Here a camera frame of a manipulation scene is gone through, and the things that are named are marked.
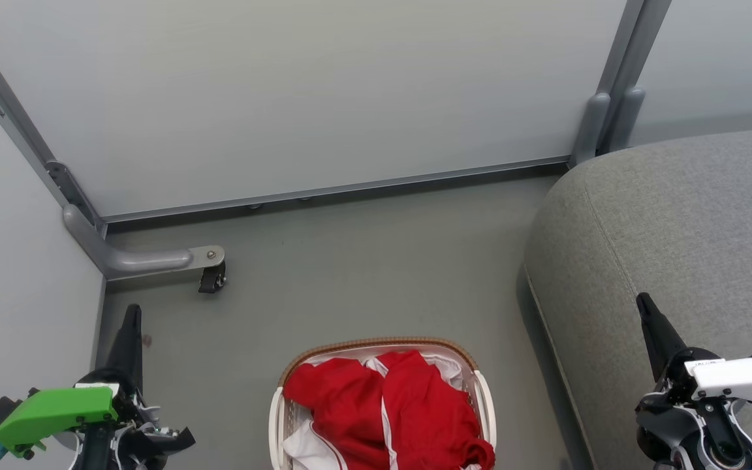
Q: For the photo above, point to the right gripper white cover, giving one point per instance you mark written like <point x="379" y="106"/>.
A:
<point x="738" y="378"/>

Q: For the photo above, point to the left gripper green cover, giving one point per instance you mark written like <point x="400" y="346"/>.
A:
<point x="56" y="411"/>

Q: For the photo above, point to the grey aluminium partition rail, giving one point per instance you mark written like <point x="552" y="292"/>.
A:
<point x="350" y="189"/>

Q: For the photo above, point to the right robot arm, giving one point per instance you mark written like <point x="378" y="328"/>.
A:
<point x="702" y="437"/>

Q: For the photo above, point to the red garment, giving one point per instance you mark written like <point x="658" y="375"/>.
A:
<point x="415" y="405"/>

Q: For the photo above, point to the grey fabric sofa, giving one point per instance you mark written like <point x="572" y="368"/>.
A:
<point x="676" y="228"/>

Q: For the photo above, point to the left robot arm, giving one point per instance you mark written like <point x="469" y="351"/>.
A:
<point x="147" y="444"/>

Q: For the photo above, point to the grey partition foot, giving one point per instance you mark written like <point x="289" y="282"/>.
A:
<point x="134" y="261"/>

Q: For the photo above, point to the white laundry basket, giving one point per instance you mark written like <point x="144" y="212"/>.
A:
<point x="485" y="405"/>

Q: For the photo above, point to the grey aluminium partition post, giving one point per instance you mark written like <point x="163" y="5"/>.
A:
<point x="17" y="124"/>
<point x="630" y="52"/>

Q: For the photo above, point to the black caster wheel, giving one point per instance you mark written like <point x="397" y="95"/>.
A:
<point x="211" y="281"/>

